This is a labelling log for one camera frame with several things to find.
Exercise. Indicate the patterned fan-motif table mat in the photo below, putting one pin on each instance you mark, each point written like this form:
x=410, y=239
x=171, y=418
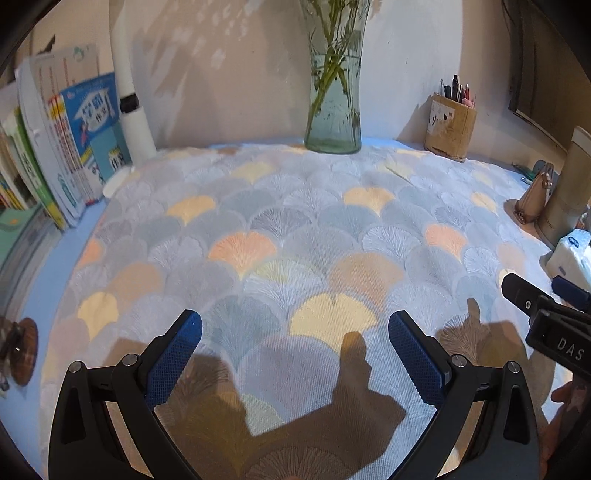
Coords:
x=295, y=261

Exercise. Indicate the white desk lamp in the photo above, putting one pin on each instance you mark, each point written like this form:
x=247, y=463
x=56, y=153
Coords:
x=133, y=120

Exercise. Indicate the glass flower vase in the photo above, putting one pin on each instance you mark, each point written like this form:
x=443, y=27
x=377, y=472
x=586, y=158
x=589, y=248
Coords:
x=338, y=129

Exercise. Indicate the pens in holder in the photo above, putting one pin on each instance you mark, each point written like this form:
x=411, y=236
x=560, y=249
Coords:
x=458, y=92

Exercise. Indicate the person's right hand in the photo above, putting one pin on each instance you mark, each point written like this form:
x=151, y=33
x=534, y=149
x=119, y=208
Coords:
x=573, y=398

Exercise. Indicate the wall-mounted black television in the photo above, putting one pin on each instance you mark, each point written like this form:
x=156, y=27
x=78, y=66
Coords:
x=549, y=83

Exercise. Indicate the teal small box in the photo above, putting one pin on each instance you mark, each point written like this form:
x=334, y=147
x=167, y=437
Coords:
x=527, y=175

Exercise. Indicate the brown round object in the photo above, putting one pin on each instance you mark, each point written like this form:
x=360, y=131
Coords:
x=19, y=351

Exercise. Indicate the blue cover workbook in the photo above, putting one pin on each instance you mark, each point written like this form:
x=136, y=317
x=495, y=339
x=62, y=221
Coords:
x=92, y=111

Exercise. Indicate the green flower stems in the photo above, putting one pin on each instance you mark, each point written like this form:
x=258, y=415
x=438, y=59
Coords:
x=335, y=31

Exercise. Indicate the woven pen holder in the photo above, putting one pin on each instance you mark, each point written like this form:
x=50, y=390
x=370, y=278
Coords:
x=450, y=128

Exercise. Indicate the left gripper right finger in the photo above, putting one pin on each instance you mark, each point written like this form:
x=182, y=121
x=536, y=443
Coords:
x=505, y=441

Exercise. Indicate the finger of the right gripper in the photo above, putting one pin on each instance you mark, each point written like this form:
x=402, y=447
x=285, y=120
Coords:
x=571, y=293
x=525, y=296

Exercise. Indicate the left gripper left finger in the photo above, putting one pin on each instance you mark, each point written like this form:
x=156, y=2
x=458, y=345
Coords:
x=83, y=441

